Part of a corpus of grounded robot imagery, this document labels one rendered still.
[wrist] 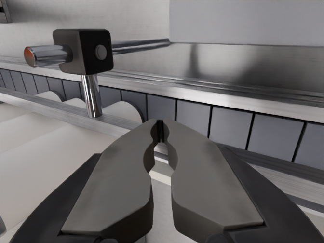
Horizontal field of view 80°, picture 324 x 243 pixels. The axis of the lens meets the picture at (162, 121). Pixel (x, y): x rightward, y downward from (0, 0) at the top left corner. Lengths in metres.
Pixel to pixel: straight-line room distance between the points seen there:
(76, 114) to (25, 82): 0.26
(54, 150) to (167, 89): 0.12
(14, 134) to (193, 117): 0.19
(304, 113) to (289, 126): 0.01
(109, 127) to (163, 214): 0.29
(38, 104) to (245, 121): 0.20
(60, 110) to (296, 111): 0.20
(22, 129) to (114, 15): 0.18
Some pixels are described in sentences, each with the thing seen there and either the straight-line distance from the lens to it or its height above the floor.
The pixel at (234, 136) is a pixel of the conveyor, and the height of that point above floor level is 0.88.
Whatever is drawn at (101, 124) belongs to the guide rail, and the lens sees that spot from 0.16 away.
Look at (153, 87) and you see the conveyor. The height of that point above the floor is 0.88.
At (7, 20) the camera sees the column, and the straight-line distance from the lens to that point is 0.52.
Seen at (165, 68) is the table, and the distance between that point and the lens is 0.26.
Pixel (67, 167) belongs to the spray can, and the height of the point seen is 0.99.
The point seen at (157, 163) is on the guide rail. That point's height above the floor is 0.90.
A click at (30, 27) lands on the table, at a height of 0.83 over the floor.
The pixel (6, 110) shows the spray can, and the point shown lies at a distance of 0.32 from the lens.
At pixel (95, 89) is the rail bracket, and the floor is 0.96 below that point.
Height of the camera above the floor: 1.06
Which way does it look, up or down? 52 degrees down
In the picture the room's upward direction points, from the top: 127 degrees counter-clockwise
